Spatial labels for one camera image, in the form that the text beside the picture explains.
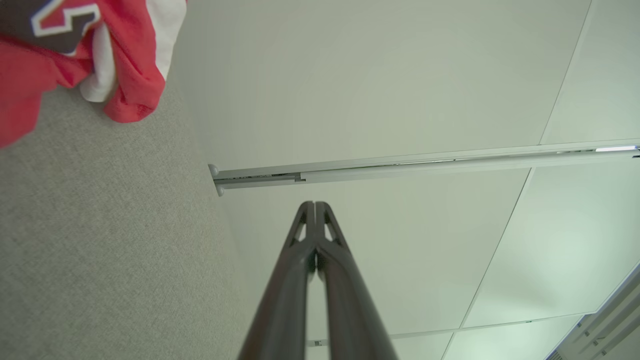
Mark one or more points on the red basketball jersey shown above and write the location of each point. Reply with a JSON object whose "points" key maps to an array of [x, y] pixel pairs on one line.
{"points": [[30, 75]]}

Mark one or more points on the grey partition post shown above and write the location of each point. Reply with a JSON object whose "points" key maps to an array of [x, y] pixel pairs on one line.
{"points": [[400, 169]]}

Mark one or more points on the grey metal partition corner frame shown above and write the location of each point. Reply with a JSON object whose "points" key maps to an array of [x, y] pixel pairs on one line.
{"points": [[605, 320]]}

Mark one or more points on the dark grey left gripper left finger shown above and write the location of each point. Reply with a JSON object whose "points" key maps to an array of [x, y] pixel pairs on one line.
{"points": [[285, 310]]}

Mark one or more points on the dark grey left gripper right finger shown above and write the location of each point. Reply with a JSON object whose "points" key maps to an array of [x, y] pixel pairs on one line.
{"points": [[350, 310]]}

